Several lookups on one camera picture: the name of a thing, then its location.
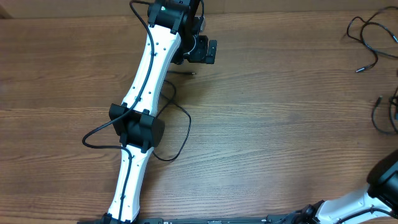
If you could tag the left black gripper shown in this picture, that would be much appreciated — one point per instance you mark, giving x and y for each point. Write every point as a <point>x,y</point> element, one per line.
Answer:
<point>201,55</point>

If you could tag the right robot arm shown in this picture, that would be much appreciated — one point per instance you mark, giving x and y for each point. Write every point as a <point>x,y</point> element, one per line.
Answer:
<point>377,199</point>

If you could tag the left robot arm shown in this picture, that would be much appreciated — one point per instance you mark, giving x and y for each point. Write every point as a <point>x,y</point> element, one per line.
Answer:
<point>174,35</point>

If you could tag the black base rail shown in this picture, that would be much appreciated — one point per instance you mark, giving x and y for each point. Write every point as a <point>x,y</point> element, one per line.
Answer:
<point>269,219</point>

